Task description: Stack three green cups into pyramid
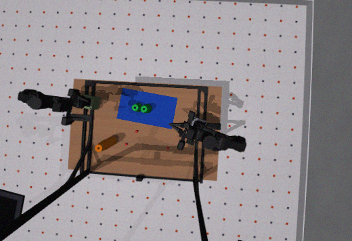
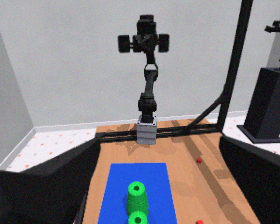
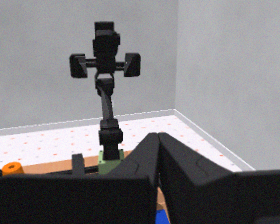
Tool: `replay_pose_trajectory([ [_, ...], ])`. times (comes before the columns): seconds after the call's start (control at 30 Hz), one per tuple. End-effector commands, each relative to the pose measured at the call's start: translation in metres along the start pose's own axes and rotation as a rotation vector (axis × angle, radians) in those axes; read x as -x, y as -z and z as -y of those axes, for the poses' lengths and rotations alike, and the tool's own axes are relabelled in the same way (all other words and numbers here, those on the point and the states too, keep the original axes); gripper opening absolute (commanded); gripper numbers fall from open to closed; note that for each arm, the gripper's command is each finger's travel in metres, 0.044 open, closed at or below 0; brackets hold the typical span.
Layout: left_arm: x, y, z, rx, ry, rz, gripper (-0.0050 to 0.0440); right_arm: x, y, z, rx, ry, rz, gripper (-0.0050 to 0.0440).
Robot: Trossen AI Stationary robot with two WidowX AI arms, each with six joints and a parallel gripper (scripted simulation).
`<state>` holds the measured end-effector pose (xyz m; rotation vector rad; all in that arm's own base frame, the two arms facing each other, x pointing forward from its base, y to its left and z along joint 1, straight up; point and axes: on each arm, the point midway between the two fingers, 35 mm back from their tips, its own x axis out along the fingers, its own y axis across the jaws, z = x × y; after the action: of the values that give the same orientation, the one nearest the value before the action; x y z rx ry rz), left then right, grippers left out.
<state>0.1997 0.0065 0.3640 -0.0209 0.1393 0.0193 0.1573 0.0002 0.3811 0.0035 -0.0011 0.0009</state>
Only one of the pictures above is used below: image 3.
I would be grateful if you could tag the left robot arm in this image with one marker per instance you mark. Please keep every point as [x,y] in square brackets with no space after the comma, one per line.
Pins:
[106,39]

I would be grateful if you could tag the orange cup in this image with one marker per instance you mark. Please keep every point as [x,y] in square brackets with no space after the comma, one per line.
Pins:
[14,167]

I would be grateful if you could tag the blue rectangular mat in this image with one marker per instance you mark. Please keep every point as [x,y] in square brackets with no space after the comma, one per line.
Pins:
[161,217]

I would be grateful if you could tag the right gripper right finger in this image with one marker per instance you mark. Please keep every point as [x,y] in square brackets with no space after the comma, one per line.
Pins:
[197,191]

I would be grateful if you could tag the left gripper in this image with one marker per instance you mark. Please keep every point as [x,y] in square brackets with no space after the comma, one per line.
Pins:
[78,60]

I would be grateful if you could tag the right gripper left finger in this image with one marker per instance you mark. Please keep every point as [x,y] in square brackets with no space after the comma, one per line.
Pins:
[125,195]

